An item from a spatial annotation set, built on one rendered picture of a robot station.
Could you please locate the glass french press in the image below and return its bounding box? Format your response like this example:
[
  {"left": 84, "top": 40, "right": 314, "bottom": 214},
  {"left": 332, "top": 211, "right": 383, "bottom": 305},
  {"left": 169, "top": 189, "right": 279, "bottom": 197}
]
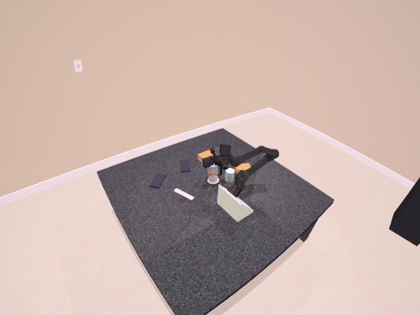
[{"left": 207, "top": 164, "right": 222, "bottom": 184}]

